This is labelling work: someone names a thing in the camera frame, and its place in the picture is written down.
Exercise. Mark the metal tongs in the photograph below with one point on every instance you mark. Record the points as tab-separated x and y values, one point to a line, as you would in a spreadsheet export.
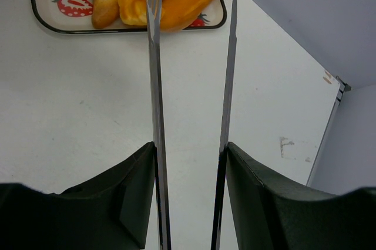
153	15

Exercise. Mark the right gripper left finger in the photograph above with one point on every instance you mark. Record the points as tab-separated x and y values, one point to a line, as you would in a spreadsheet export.
109	211

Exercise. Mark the orange fake bread roll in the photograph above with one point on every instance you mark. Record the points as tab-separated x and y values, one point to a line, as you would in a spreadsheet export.
179	14

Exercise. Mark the strawberry print tray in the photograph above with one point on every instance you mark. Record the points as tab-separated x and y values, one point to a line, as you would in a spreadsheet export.
74	17

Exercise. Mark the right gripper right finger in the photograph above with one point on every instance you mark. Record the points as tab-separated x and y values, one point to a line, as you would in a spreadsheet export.
271	211

